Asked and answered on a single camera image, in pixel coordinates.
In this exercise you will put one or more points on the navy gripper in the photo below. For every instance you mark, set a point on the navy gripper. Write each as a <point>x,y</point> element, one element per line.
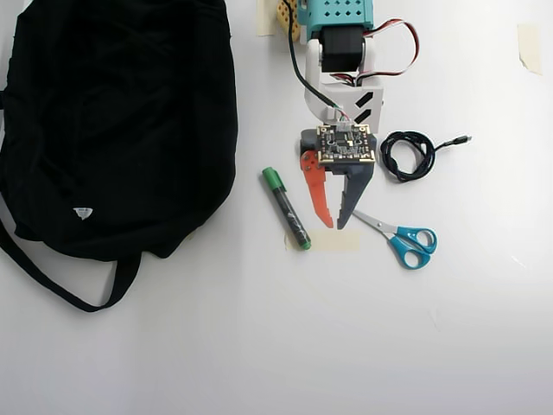
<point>355,181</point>

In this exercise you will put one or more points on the green capped black marker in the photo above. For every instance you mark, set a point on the green capped black marker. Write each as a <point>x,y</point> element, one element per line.
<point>285,207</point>

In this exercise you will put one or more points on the teal grey white robot arm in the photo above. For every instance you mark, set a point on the teal grey white robot arm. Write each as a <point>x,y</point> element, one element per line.
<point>337,13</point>

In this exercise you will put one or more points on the black fabric bag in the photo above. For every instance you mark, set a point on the black fabric bag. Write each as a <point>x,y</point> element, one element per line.
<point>108,129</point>

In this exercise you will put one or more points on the wide beige masking tape strip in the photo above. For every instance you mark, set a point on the wide beige masking tape strip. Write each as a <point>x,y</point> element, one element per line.
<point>341,241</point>

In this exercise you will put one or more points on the torn beige masking tape strip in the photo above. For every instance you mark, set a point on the torn beige masking tape strip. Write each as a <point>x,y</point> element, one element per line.
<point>530,47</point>

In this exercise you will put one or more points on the bare camera circuit board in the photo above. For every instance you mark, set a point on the bare camera circuit board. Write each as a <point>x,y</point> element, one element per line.
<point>345,144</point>

